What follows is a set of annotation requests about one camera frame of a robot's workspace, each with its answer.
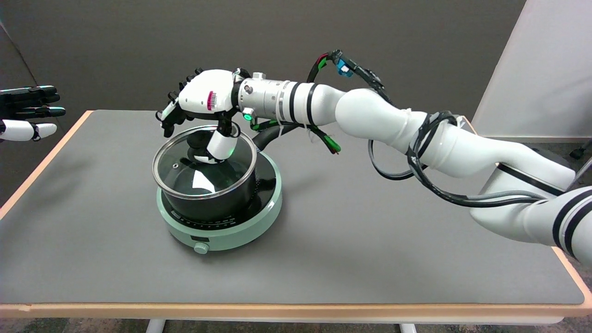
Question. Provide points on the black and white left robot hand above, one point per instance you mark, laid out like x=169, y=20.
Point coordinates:
x=18, y=130

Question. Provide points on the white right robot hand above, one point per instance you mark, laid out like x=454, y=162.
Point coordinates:
x=203, y=92

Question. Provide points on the glass pot lid black knob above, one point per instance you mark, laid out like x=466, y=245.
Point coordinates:
x=185, y=175

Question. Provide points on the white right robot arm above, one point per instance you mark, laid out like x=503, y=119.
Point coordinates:
x=370, y=111

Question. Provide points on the mint green induction cooker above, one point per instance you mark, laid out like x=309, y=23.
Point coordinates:
x=240, y=231

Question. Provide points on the grey table mat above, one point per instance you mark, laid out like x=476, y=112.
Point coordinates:
x=370, y=231

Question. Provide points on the white table leg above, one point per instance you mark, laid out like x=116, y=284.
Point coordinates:
x=408, y=328
x=155, y=326

